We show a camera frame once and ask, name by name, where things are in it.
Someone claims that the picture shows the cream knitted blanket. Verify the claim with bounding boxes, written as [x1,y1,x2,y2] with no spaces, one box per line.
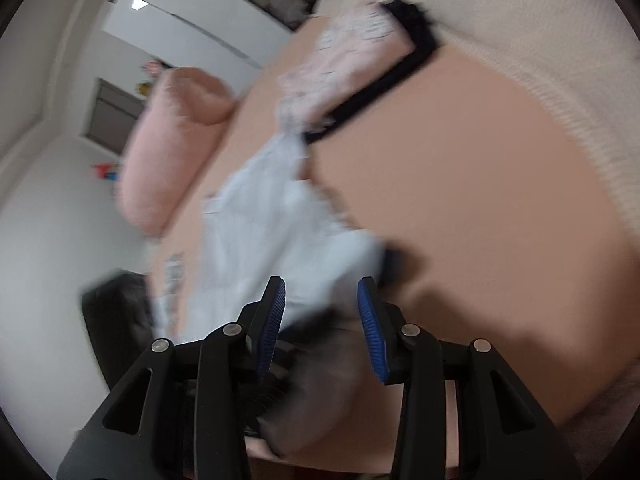
[314,0,640,243]

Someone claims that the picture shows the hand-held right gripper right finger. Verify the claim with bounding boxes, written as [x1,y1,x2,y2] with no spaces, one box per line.
[356,276,582,480]

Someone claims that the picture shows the grey door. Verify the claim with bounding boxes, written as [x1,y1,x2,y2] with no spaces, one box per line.
[81,77,152,157]

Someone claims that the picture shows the bed with pink sheet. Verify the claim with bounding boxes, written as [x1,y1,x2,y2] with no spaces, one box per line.
[145,15,631,473]

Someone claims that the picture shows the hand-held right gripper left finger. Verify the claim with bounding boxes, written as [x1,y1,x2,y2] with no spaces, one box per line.
[56,276,287,480]

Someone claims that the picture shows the light blue shirt navy trim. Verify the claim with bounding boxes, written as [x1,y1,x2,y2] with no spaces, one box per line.
[200,132,388,458]

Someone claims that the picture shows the white wardrobe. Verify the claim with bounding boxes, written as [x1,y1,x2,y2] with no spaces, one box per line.
[102,0,292,70]

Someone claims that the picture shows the black bedside stand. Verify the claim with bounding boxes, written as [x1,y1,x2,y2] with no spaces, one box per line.
[81,270,157,392]

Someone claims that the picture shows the red and blue toy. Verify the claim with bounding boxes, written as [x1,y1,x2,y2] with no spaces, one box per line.
[91,161,122,184]

